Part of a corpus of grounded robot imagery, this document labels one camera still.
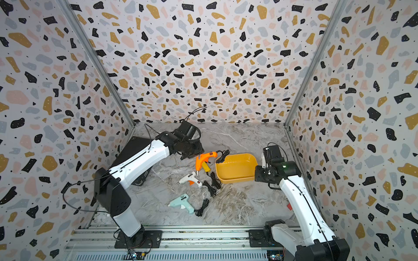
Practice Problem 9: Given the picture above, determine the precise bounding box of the black flat case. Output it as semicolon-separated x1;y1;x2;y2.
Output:
110;136;159;186

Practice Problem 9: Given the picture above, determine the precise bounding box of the white glue gun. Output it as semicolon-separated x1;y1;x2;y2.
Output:
177;171;202;188

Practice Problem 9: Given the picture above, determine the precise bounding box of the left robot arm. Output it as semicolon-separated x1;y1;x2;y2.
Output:
94;120;204;240

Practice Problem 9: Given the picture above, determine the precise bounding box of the orange glue gun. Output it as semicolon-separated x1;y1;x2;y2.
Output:
196;150;230;173

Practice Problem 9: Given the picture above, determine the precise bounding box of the yellow glue gun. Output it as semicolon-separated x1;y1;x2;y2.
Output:
201;161;223;199

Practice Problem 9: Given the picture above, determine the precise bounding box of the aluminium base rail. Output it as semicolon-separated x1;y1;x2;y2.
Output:
64;226;302;261

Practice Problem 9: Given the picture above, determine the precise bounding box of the right corner aluminium post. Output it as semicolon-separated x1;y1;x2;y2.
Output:
283;0;350;128

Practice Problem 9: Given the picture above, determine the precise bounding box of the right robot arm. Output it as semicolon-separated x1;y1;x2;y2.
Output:
255;142;350;261

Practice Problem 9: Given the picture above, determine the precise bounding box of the mint green glue gun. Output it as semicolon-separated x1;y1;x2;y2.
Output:
168;194;210;217

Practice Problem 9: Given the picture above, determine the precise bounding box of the left corner aluminium post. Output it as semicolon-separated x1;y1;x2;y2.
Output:
56;0;135;128

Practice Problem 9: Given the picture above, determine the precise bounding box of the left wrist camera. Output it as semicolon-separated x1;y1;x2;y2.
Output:
177;120;201;140

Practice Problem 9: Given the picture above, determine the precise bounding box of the corner aluminium post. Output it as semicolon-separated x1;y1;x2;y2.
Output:
56;0;135;128
283;0;350;128

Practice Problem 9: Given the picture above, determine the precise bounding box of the yellow storage box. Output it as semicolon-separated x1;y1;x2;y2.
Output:
216;153;258;184

